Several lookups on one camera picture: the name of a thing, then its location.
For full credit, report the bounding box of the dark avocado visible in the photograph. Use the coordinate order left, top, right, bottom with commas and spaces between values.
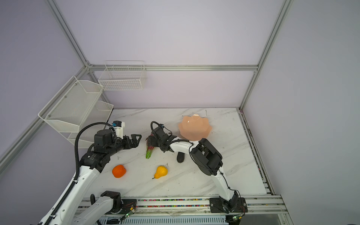
176, 152, 185, 163

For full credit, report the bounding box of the white mesh two-tier shelf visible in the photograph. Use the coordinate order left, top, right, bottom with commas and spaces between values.
38, 77, 113, 145

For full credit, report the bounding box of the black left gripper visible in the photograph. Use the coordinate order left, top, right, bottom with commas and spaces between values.
107, 134, 141, 157

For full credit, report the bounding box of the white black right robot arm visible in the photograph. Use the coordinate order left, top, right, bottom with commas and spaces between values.
147, 124, 240, 213

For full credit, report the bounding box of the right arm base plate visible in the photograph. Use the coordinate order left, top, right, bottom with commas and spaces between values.
209, 197, 248, 214

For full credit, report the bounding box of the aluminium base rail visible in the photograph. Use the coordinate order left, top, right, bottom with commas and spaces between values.
75, 194, 289, 218

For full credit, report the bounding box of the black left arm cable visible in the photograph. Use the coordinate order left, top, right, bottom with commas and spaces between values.
73, 122, 113, 181

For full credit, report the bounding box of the pink dragon fruit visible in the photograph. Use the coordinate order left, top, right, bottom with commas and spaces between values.
145, 139, 158, 159

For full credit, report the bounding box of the yellow pear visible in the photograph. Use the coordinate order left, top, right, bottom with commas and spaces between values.
153, 166, 168, 179

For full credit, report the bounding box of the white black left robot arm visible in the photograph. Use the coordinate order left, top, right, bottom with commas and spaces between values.
39, 127, 142, 225

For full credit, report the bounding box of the orange fruit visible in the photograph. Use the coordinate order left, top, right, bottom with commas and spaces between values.
112, 165, 127, 178

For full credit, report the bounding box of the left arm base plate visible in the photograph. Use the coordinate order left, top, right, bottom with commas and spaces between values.
108, 199, 137, 215

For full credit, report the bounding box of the white wire wall basket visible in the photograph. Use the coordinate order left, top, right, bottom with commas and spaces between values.
98, 61, 147, 91

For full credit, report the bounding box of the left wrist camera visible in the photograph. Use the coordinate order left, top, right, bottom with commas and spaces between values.
112, 121, 125, 139

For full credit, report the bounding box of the peach scalloped fruit bowl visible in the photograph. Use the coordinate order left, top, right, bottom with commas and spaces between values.
178, 114, 212, 141

